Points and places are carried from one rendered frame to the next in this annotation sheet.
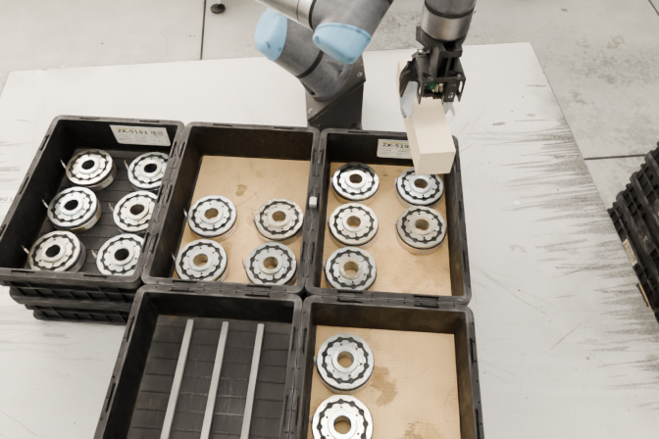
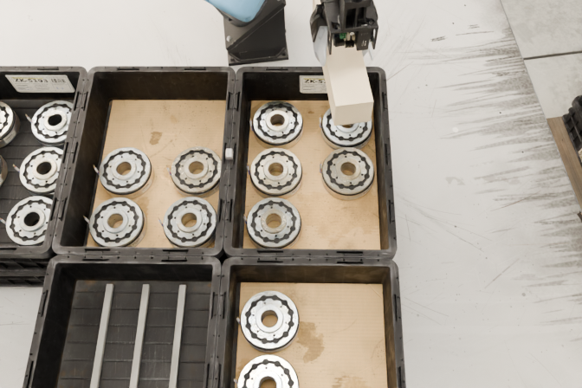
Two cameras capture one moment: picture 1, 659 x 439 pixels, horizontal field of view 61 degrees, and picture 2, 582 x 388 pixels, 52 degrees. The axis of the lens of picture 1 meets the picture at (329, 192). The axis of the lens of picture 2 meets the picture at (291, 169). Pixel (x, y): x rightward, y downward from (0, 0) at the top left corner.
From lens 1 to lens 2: 0.14 m
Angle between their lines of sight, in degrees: 9
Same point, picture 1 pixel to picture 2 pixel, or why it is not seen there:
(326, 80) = not seen: hidden behind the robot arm
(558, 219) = (499, 146)
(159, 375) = (81, 344)
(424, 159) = (339, 111)
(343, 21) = not seen: outside the picture
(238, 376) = (162, 340)
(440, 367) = (368, 320)
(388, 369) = (315, 325)
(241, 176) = (155, 122)
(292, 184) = (210, 128)
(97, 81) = not seen: outside the picture
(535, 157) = (477, 75)
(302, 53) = not seen: outside the picture
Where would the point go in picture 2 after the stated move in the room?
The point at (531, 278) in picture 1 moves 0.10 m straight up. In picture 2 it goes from (468, 213) to (480, 194)
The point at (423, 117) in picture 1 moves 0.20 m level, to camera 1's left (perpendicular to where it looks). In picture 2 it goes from (339, 61) to (216, 68)
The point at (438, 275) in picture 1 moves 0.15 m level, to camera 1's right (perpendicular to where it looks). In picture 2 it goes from (366, 222) to (444, 217)
